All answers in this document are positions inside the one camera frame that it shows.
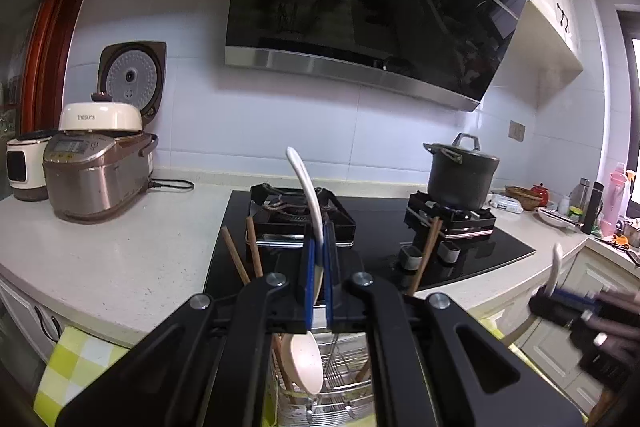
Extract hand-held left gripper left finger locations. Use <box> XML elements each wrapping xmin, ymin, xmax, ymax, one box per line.
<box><xmin>55</xmin><ymin>237</ymin><xmax>324</xmax><ymax>427</ymax></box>

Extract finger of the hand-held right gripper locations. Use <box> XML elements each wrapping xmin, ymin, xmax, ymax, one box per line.
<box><xmin>528</xmin><ymin>288</ymin><xmax>602</xmax><ymax>329</ymax></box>

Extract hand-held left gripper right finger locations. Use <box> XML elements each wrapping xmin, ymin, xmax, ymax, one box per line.
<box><xmin>323</xmin><ymin>219</ymin><xmax>587</xmax><ymax>427</ymax></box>

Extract white ceramic spoon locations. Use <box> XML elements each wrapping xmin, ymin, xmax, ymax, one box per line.
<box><xmin>285</xmin><ymin>146</ymin><xmax>326</xmax><ymax>397</ymax></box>
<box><xmin>500</xmin><ymin>242</ymin><xmax>565</xmax><ymax>351</ymax></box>

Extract steel wire utensil holder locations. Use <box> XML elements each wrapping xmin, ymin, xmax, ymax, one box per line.
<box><xmin>267</xmin><ymin>332</ymin><xmax>381</xmax><ymax>427</ymax></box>

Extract white lower kitchen cabinets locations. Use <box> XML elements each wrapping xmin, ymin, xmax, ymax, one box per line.
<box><xmin>0</xmin><ymin>247</ymin><xmax>640</xmax><ymax>427</ymax></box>

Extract black glass gas cooktop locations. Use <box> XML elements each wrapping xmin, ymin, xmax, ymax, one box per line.
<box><xmin>203</xmin><ymin>184</ymin><xmax>537</xmax><ymax>304</ymax></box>

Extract black burner grate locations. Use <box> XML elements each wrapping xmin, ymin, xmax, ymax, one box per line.
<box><xmin>244</xmin><ymin>183</ymin><xmax>357</xmax><ymax>248</ymax></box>
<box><xmin>403</xmin><ymin>191</ymin><xmax>497</xmax><ymax>241</ymax></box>

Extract grey stove knob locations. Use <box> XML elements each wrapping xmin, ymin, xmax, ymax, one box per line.
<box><xmin>439</xmin><ymin>240</ymin><xmax>464</xmax><ymax>264</ymax></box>
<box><xmin>398</xmin><ymin>245</ymin><xmax>426</xmax><ymax>272</ymax></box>

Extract orange scissors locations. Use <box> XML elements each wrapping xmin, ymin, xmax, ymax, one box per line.
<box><xmin>609</xmin><ymin>234</ymin><xmax>640</xmax><ymax>266</ymax></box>

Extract white plate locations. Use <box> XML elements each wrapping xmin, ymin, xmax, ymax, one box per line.
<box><xmin>537</xmin><ymin>206</ymin><xmax>584</xmax><ymax>228</ymax></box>

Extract small steel pot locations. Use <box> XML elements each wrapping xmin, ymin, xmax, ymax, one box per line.
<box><xmin>619</xmin><ymin>216</ymin><xmax>640</xmax><ymax>249</ymax></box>

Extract black bottle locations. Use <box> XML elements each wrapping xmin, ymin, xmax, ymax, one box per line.
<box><xmin>582</xmin><ymin>180</ymin><xmax>606</xmax><ymax>236</ymax></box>

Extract silver bottle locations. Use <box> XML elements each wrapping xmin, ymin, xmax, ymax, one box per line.
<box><xmin>569</xmin><ymin>177</ymin><xmax>591</xmax><ymax>221</ymax></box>

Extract white plastic package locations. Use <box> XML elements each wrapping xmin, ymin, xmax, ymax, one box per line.
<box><xmin>489</xmin><ymin>192</ymin><xmax>524</xmax><ymax>213</ymax></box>

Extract woven basket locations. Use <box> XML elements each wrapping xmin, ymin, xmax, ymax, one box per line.
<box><xmin>504</xmin><ymin>185</ymin><xmax>539</xmax><ymax>208</ymax></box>

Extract pink bottle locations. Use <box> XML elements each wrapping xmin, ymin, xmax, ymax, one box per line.
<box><xmin>602</xmin><ymin>162</ymin><xmax>629</xmax><ymax>236</ymax></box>

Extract black lidded stock pot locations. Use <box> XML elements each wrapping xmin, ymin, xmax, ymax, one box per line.
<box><xmin>422</xmin><ymin>132</ymin><xmax>501</xmax><ymax>212</ymax></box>

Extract stainless steel rice cooker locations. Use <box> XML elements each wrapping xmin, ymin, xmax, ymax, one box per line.
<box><xmin>42</xmin><ymin>129</ymin><xmax>160</xmax><ymax>224</ymax></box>

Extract yellow checkered towel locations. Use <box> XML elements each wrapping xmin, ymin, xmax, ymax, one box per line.
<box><xmin>32</xmin><ymin>324</ymin><xmax>134</xmax><ymax>427</ymax></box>

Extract cream domed lid cooker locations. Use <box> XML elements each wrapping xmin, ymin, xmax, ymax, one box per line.
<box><xmin>58</xmin><ymin>92</ymin><xmax>146</xmax><ymax>133</ymax></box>

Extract small white kitchen appliance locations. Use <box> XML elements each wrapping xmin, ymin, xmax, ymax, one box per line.
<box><xmin>5</xmin><ymin>131</ymin><xmax>56</xmax><ymax>202</ymax></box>

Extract red wooden glass door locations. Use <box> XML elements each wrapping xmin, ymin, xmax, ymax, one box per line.
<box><xmin>0</xmin><ymin>0</ymin><xmax>94</xmax><ymax>138</ymax></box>

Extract black power cable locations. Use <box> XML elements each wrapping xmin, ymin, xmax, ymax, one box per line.
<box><xmin>149</xmin><ymin>178</ymin><xmax>195</xmax><ymax>192</ymax></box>

